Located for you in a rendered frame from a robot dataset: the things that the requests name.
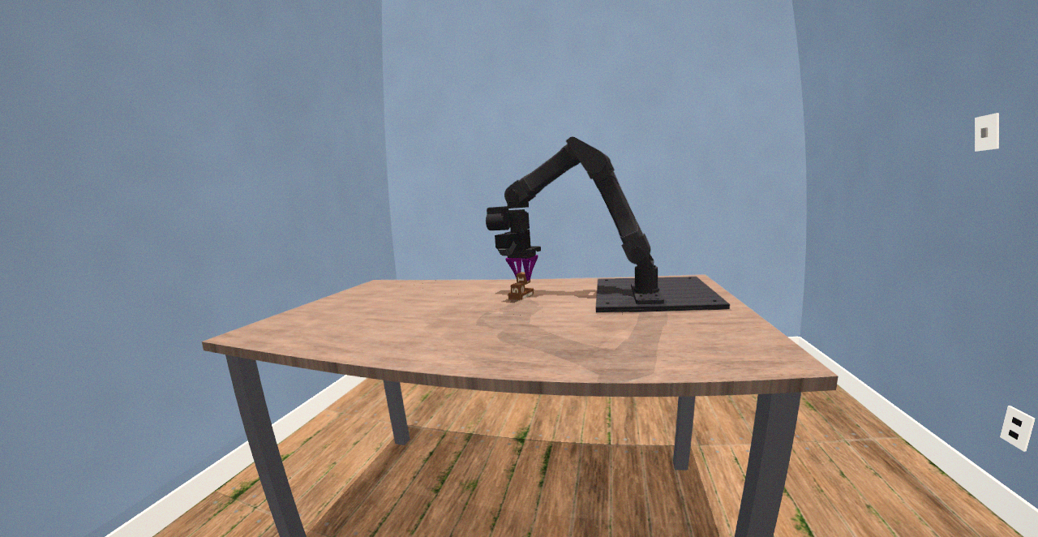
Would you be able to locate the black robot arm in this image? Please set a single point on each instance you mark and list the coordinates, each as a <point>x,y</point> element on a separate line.
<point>594,161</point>

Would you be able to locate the brown wooden tray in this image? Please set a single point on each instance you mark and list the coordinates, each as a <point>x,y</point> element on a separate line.
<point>528,292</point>

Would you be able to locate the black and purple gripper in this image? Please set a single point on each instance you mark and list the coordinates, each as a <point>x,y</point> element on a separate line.
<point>528,257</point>

